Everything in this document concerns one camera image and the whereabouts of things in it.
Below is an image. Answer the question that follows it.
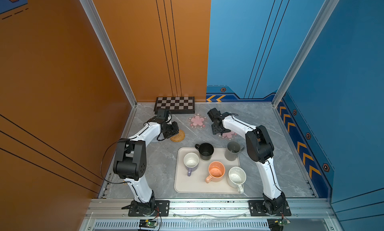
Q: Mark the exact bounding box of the tan rattan round coaster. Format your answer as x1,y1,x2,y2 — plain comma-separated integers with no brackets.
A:
170,130,186,142

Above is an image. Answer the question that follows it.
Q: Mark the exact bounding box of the grey mug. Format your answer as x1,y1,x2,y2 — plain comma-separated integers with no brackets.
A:
225,141,245,161

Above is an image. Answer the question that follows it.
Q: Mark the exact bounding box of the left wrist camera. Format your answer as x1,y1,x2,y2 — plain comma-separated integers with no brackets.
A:
157,108,170,122

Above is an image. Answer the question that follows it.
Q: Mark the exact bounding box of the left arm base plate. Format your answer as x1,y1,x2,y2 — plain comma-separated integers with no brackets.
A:
128,200,170,217

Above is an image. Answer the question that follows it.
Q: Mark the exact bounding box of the black mug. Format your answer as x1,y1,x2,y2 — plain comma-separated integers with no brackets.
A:
195,143,214,161

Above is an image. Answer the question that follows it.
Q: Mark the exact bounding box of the pink flower coaster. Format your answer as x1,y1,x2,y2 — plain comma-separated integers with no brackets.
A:
218,131,238,141
188,114,207,128

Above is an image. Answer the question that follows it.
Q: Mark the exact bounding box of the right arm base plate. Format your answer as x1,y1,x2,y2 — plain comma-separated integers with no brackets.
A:
248,200,292,217

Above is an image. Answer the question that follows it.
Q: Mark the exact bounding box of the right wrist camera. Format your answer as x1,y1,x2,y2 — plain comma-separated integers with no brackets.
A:
207,108,222,122

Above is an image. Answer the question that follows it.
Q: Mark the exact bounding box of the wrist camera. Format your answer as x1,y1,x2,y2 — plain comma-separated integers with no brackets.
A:
157,108,170,122
207,108,222,122

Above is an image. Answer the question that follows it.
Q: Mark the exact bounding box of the purple mug white inside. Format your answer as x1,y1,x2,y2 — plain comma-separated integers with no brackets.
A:
184,152,200,177

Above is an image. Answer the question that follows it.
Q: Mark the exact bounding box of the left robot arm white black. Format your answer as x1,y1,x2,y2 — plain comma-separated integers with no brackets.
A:
113,121,179,216

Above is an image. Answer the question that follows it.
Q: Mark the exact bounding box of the brown white chessboard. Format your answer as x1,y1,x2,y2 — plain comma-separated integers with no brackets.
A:
154,97,195,114

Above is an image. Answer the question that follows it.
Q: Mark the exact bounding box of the green circuit board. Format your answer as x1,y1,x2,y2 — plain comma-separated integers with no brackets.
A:
138,220,160,231

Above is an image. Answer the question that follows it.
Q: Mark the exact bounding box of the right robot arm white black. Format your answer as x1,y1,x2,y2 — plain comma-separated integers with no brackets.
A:
208,108,289,216

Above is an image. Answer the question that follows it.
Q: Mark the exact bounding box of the aluminium rail frame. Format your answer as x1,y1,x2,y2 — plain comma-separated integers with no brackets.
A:
79,198,343,231

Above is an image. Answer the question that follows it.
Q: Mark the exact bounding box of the orange pink mug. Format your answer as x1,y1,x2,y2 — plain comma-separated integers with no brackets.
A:
205,161,226,184

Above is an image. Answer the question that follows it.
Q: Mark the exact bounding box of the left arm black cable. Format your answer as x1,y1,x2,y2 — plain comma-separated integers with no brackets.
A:
99,116,160,184

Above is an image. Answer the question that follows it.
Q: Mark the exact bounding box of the right small circuit board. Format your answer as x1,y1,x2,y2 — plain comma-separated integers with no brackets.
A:
267,219,291,231

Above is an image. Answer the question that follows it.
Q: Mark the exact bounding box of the beige serving tray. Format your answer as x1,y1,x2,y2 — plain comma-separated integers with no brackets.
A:
174,147,240,194

